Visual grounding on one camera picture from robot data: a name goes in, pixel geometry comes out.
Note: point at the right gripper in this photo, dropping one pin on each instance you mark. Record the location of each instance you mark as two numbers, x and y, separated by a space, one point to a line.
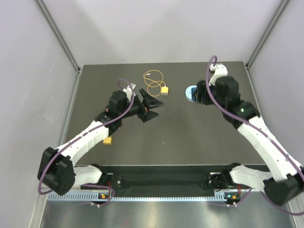
202 88

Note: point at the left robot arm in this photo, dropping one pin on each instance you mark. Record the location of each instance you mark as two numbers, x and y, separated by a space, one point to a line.
58 169

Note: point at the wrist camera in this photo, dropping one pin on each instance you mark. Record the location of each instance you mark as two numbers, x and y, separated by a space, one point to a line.
218 70
129 92

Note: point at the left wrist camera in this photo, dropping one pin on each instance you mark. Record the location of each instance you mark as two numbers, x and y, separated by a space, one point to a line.
129 92

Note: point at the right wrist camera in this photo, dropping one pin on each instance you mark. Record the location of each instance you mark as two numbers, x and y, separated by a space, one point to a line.
218 70

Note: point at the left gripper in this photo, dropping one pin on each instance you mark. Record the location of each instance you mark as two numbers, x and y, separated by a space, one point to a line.
149 103

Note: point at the light blue round power strip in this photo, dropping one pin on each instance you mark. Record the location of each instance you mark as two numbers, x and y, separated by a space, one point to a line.
189 91

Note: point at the slotted cable duct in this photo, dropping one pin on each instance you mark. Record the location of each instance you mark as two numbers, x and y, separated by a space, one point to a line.
103 196

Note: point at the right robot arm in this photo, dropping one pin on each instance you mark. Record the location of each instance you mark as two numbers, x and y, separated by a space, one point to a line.
284 179

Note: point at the dark blue cube socket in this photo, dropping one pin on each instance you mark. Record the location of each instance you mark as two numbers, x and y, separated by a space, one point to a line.
194 94

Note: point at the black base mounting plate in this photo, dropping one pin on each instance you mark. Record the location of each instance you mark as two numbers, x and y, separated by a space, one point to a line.
124 180

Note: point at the yellow charger with cable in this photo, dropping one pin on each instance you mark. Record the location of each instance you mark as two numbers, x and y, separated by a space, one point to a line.
164 91

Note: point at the yellow cube plug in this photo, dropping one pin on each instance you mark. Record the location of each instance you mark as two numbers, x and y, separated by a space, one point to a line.
107 141

